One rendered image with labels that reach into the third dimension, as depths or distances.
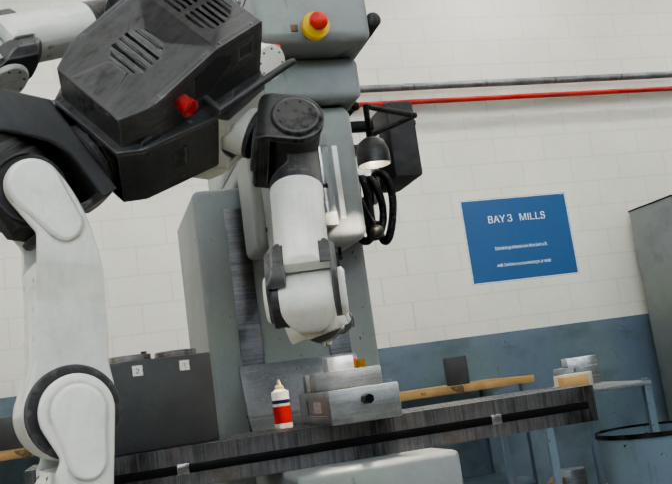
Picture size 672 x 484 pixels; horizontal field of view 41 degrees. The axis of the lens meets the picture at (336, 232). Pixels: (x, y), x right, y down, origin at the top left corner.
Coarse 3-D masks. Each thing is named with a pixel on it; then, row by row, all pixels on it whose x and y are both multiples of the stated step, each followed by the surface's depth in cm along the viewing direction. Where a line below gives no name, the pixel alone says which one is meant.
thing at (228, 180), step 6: (234, 168) 243; (222, 174) 262; (228, 174) 252; (234, 174) 244; (210, 180) 289; (216, 180) 276; (222, 180) 263; (228, 180) 254; (234, 180) 245; (210, 186) 290; (216, 186) 275; (222, 186) 264; (228, 186) 255; (234, 186) 247
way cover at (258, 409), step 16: (352, 352) 243; (240, 368) 234; (256, 368) 235; (272, 368) 235; (288, 368) 236; (304, 368) 237; (320, 368) 238; (256, 384) 232; (272, 384) 233; (288, 384) 233; (256, 400) 229; (256, 416) 226; (272, 416) 227
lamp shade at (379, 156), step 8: (368, 136) 192; (360, 144) 191; (368, 144) 190; (376, 144) 190; (384, 144) 191; (360, 152) 190; (368, 152) 189; (376, 152) 189; (384, 152) 190; (360, 160) 190; (368, 160) 189; (376, 160) 189; (384, 160) 189; (360, 168) 194; (368, 168) 195
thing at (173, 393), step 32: (160, 352) 192; (192, 352) 194; (128, 384) 184; (160, 384) 187; (192, 384) 190; (128, 416) 183; (160, 416) 186; (192, 416) 188; (128, 448) 182; (160, 448) 184
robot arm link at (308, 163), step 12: (276, 144) 149; (288, 144) 148; (300, 144) 148; (312, 144) 150; (276, 156) 152; (288, 156) 149; (300, 156) 150; (312, 156) 151; (276, 168) 154; (288, 168) 148; (300, 168) 148; (312, 168) 149; (276, 180) 148
